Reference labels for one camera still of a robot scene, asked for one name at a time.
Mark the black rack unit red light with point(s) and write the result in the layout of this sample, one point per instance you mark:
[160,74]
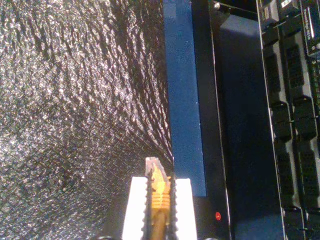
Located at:
[245,125]

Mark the black rack server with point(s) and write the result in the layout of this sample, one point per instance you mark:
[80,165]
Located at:
[282,125]

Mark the black textured mat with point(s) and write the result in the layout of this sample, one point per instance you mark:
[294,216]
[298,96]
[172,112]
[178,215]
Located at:
[75,112]

